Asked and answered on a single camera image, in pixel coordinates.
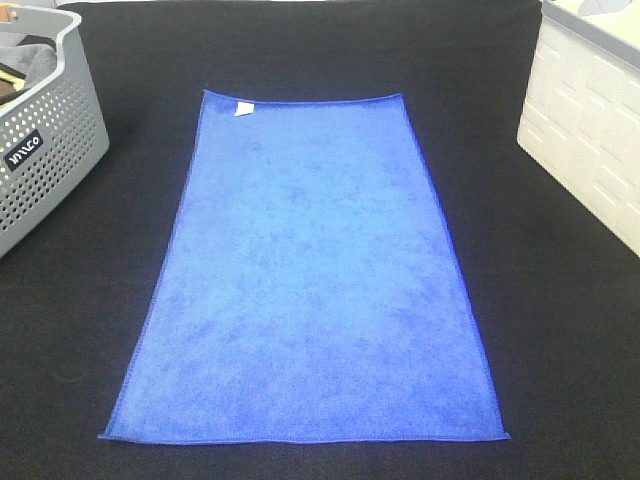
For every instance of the blue microfiber towel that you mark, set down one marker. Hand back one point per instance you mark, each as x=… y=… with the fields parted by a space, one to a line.
x=310 y=291

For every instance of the black table cloth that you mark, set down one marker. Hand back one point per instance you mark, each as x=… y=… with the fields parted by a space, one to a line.
x=555 y=294

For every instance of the white plastic storage box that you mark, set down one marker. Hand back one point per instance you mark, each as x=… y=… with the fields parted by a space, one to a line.
x=580 y=116

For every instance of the grey perforated plastic basket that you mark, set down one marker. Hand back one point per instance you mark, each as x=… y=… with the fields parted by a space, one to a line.
x=52 y=135

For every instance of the grey cloth in basket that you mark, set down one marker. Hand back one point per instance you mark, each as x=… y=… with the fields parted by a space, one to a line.
x=34 y=61

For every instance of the yellow and brown cloth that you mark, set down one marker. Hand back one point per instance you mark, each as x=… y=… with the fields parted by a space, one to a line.
x=12 y=84

